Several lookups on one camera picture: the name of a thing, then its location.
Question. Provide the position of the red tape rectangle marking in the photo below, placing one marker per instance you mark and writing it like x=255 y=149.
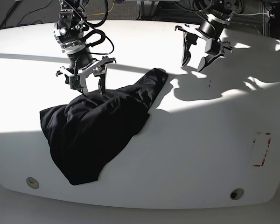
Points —
x=260 y=146

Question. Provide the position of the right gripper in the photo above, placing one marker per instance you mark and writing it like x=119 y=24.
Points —
x=84 y=65

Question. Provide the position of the black t-shirt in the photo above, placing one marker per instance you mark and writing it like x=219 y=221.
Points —
x=88 y=132

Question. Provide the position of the left table grommet hole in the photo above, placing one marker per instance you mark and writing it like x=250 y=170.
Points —
x=32 y=183

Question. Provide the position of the right table grommet hole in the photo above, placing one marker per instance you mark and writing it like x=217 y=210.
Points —
x=236 y=194

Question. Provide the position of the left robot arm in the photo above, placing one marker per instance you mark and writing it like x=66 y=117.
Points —
x=215 y=15

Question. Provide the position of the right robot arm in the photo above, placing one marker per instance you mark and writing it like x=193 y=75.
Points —
x=76 y=36

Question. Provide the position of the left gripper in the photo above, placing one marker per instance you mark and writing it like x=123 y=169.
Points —
x=210 y=31

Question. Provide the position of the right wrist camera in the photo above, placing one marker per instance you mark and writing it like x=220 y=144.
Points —
x=75 y=82

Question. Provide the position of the table grommet hole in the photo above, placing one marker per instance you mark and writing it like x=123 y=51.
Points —
x=32 y=183
x=236 y=194

